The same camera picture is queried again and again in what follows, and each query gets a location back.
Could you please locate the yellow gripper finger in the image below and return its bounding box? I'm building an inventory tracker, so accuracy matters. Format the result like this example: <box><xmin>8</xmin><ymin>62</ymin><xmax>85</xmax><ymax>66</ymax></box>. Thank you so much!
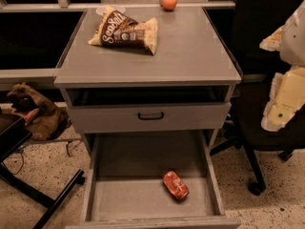
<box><xmin>261</xmin><ymin>66</ymin><xmax>305</xmax><ymax>132</ymax></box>
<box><xmin>259</xmin><ymin>26</ymin><xmax>284</xmax><ymax>52</ymax></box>

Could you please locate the red coke can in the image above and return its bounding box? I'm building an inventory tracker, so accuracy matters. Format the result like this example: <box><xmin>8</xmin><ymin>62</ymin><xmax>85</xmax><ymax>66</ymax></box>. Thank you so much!
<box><xmin>163</xmin><ymin>171</ymin><xmax>190</xmax><ymax>200</ymax></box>

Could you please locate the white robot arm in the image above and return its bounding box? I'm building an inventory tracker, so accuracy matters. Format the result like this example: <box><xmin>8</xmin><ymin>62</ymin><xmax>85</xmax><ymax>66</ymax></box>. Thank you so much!
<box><xmin>259</xmin><ymin>1</ymin><xmax>305</xmax><ymax>132</ymax></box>

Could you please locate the grey drawer cabinet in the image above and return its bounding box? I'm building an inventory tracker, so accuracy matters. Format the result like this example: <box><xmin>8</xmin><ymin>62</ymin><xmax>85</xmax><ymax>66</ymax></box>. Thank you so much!
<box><xmin>53</xmin><ymin>5</ymin><xmax>242</xmax><ymax>229</ymax></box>

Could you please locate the open grey middle drawer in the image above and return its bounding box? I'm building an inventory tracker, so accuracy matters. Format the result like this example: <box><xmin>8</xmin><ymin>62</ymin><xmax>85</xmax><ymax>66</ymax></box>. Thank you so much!
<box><xmin>67</xmin><ymin>131</ymin><xmax>240</xmax><ymax>229</ymax></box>

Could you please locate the closed grey top drawer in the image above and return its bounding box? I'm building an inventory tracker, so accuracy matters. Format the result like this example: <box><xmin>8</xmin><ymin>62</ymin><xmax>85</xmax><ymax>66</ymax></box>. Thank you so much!
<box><xmin>68</xmin><ymin>102</ymin><xmax>231</xmax><ymax>134</ymax></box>

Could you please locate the black office chair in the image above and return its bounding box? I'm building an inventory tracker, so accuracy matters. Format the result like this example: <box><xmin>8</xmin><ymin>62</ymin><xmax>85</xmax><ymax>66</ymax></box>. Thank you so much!
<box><xmin>210</xmin><ymin>0</ymin><xmax>305</xmax><ymax>196</ymax></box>

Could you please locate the orange fruit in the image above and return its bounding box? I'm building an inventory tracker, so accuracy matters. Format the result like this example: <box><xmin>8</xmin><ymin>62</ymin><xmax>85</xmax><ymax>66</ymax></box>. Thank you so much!
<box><xmin>161</xmin><ymin>0</ymin><xmax>177</xmax><ymax>10</ymax></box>

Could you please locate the brown sea salt chip bag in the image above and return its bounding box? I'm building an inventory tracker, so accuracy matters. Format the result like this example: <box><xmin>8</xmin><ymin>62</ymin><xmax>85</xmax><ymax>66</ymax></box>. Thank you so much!
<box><xmin>88</xmin><ymin>5</ymin><xmax>158</xmax><ymax>54</ymax></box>

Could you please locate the brown bag on floor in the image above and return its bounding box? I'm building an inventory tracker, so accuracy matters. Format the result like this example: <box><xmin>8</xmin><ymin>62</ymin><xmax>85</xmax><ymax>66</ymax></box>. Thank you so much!
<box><xmin>7</xmin><ymin>83</ymin><xmax>69</xmax><ymax>141</ymax></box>

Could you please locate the black drawer handle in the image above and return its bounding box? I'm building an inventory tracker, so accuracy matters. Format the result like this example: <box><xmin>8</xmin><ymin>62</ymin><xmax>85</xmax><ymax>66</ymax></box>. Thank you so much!
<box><xmin>137</xmin><ymin>112</ymin><xmax>165</xmax><ymax>121</ymax></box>

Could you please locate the black table frame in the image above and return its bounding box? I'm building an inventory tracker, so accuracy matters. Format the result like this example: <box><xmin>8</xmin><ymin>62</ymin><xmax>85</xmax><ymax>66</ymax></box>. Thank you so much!
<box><xmin>0</xmin><ymin>113</ymin><xmax>86</xmax><ymax>229</ymax></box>

